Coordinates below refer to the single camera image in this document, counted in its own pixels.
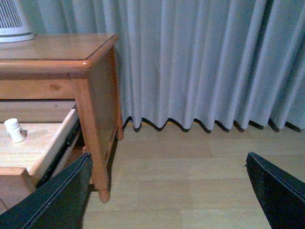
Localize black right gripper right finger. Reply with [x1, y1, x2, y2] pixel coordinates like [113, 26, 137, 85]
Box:
[245, 152, 305, 229]

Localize white medicine bottle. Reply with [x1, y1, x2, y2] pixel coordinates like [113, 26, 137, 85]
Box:
[4, 118, 25, 143]

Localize grey pleated curtain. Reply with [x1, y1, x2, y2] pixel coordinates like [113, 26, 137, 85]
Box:
[22, 0, 305, 130]

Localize wooden nightstand cabinet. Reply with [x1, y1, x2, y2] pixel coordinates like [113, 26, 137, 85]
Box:
[0, 33, 123, 203]

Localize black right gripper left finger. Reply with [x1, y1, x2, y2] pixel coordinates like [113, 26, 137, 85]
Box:
[0, 152, 92, 229]

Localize white ribbed air purifier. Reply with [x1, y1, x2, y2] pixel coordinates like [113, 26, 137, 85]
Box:
[0, 0, 35, 43]

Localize wooden drawer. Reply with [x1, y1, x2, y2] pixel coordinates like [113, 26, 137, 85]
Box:
[0, 101, 81, 213]

